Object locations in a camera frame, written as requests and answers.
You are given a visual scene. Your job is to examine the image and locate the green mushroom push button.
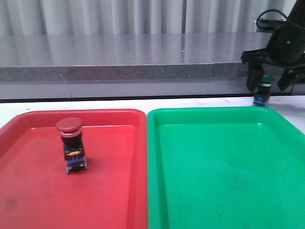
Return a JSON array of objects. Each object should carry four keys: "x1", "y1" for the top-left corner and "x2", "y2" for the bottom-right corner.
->
[{"x1": 253, "y1": 75, "x2": 275, "y2": 107}]

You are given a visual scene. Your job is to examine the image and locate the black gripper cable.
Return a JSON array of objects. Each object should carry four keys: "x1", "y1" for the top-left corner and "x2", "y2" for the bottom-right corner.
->
[{"x1": 255, "y1": 9, "x2": 290, "y2": 31}]

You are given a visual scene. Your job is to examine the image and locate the red mushroom push button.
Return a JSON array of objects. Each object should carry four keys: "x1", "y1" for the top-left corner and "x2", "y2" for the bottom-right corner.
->
[{"x1": 56, "y1": 117, "x2": 87, "y2": 174}]

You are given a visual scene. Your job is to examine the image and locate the grey stone platform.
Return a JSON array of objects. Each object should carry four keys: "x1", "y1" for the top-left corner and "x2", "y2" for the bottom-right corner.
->
[{"x1": 0, "y1": 32, "x2": 305, "y2": 100}]

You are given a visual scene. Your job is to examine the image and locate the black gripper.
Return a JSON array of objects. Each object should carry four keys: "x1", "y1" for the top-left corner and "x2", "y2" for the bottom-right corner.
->
[{"x1": 241, "y1": 0, "x2": 305, "y2": 93}]

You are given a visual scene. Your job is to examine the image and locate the green plastic tray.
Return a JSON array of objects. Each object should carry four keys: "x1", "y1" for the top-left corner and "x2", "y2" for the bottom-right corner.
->
[{"x1": 147, "y1": 106, "x2": 305, "y2": 229}]

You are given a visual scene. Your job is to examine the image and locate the red plastic tray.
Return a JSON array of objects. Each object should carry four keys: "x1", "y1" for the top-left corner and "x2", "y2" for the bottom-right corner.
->
[{"x1": 0, "y1": 109, "x2": 148, "y2": 229}]

